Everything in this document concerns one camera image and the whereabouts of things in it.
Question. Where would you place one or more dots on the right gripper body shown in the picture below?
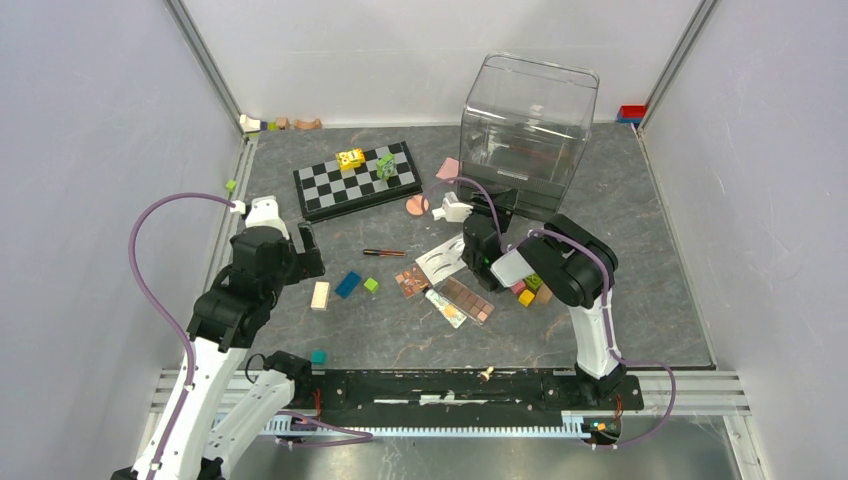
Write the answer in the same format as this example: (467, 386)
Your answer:
(493, 224)

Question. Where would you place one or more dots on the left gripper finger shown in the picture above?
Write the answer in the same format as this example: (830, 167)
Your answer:
(308, 239)
(313, 264)

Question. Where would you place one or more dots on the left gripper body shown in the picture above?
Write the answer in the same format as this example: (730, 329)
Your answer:
(294, 270)

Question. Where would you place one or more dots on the cream wooden block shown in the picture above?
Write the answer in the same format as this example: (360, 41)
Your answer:
(320, 296)

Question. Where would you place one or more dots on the blue block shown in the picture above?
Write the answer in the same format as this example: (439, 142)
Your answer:
(348, 284)

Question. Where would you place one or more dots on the pink bottle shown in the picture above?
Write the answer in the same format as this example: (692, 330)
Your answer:
(519, 287)

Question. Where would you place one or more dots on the brown eyeshadow palette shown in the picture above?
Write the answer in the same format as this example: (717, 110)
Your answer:
(473, 305)

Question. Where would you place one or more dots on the peach powder puff brush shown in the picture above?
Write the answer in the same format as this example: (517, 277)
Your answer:
(417, 205)

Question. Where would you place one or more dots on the small clear eyeshadow palette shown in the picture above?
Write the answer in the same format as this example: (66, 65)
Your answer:
(412, 281)

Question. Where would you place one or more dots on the clear acrylic makeup organizer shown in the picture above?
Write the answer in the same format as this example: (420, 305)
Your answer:
(525, 126)

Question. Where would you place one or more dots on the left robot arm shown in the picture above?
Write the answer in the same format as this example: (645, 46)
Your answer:
(187, 444)

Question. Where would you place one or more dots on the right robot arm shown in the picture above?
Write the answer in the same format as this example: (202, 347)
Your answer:
(578, 269)

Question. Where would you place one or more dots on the white eyebrow stencil card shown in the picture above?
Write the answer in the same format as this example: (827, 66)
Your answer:
(443, 261)

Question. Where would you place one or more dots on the brown lip pencil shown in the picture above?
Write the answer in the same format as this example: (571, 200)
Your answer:
(384, 253)

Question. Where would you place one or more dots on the small green cube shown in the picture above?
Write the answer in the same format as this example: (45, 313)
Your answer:
(371, 285)

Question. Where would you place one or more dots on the black white chessboard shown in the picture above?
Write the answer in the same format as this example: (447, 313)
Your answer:
(325, 191)

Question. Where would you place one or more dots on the green lego brick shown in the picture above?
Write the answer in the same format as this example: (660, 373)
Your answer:
(533, 282)

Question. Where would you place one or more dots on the yellow cube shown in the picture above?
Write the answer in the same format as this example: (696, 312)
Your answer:
(526, 298)

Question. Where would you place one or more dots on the white cream tube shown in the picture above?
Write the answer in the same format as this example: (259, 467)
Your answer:
(450, 312)

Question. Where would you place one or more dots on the brown wooden cube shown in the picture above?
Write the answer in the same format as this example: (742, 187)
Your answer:
(543, 295)

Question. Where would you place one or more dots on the pink sponge pad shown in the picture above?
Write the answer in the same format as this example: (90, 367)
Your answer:
(449, 170)

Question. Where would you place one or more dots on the yellow toy block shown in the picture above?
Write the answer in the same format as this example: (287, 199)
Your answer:
(350, 159)

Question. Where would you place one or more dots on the teal cube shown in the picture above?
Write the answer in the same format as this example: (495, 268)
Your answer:
(318, 358)

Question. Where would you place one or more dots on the green toy block on chessboard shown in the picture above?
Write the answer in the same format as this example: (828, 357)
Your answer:
(386, 166)

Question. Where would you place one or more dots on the wooden blocks in corner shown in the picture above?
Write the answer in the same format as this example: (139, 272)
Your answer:
(251, 125)

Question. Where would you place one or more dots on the white chess pawn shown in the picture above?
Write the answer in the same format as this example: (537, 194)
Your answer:
(486, 374)

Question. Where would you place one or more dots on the red blue bricks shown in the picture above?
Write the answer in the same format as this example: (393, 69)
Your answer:
(631, 114)

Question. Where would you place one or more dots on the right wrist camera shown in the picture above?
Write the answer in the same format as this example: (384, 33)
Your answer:
(452, 210)

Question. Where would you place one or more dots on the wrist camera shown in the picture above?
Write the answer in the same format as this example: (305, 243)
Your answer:
(452, 210)
(261, 212)

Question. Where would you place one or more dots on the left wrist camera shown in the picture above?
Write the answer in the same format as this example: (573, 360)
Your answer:
(261, 212)

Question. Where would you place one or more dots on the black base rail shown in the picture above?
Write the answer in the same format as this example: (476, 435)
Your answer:
(455, 398)

